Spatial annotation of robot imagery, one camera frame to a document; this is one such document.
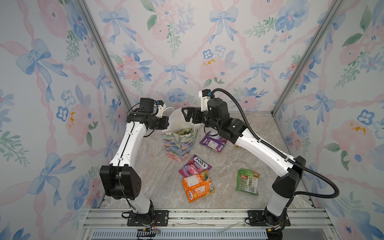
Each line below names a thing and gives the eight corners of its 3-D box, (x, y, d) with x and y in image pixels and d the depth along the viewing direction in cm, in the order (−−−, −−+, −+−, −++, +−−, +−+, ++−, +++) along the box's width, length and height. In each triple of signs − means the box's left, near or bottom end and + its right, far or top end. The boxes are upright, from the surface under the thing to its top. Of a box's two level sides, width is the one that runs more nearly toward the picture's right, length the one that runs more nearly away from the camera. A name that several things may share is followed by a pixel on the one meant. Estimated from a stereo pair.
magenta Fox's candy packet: (179, 172, 91) (178, 170, 88) (196, 155, 98) (196, 153, 95) (194, 186, 85) (194, 184, 83) (210, 168, 92) (211, 166, 90)
